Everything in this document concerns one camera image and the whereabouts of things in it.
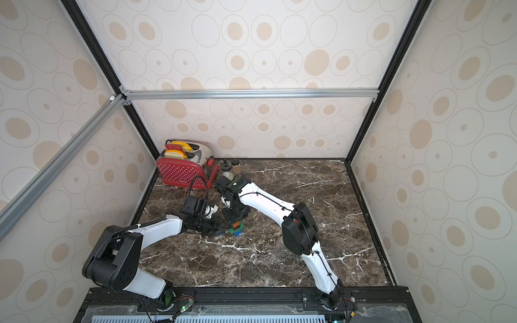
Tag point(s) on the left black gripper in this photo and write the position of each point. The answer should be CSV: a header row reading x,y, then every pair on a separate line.
x,y
213,229

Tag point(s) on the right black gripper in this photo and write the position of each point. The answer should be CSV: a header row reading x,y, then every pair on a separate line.
x,y
234,210

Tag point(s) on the green long lego brick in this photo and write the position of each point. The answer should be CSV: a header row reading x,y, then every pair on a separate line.
x,y
236,230

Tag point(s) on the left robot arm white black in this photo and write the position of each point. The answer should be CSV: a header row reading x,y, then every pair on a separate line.
x,y
114,260

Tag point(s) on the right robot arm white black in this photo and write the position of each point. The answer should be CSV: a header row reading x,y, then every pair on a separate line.
x,y
299,230

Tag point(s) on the brown pepper shaker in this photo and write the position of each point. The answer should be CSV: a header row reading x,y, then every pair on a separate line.
x,y
236,167

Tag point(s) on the white salt shaker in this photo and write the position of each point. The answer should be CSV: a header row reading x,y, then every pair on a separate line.
x,y
226,168

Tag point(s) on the red toy toaster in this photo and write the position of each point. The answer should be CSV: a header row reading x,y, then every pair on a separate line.
x,y
200,165

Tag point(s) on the yellow toy toast slice front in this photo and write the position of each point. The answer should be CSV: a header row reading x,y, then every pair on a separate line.
x,y
175,154

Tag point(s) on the yellow toy toast slice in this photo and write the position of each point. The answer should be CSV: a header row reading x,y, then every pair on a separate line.
x,y
179,146
175,154

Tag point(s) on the yellow toy toast slice back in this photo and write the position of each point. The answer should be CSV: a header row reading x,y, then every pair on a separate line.
x,y
179,146

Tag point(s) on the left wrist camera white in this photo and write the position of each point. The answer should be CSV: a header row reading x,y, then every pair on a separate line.
x,y
210,211

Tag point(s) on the aluminium horizontal frame bar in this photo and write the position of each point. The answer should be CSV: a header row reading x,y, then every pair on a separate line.
x,y
250,94

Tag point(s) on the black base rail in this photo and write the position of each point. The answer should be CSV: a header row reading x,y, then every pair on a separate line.
x,y
249,304

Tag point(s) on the aluminium left frame bar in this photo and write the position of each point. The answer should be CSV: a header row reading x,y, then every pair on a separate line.
x,y
25,199

